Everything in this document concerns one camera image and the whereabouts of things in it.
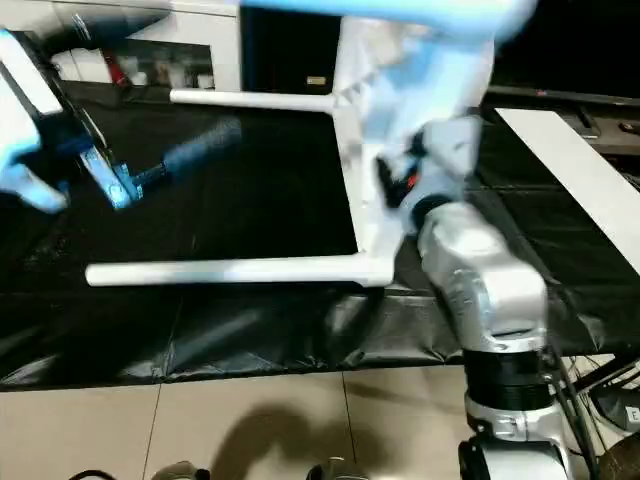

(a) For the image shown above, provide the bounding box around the white cabinet with glass doors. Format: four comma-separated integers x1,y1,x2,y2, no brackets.
0,0,243,93

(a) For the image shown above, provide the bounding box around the white flat board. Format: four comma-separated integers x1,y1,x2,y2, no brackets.
494,107,640,273

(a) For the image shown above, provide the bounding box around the black box with yellow label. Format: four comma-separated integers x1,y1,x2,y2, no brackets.
240,0,341,96

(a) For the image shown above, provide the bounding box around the black stand leg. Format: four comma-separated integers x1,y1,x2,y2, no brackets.
548,345,640,389

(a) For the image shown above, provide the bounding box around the small red bottle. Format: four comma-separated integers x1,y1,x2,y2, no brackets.
108,52,131,89

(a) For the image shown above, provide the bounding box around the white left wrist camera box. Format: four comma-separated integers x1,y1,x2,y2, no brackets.
0,28,67,171

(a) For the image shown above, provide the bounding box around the dark grey robot foot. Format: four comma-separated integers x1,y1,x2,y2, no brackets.
304,458,373,480
148,460,213,480

